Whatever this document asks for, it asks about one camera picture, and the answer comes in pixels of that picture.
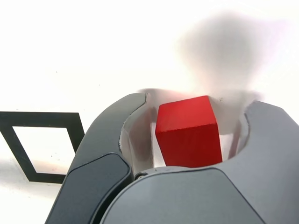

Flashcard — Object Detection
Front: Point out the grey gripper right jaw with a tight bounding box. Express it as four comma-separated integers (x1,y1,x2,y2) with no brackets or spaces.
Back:
93,99,299,224

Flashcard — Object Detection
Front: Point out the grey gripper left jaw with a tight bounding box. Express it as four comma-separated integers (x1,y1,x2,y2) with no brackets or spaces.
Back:
43,92,155,224

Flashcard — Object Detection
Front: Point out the red cube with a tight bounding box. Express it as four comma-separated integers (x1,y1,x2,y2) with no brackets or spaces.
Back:
155,95,222,168

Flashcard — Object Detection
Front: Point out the black tape square outline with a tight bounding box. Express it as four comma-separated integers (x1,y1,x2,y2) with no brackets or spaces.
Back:
0,111,85,184

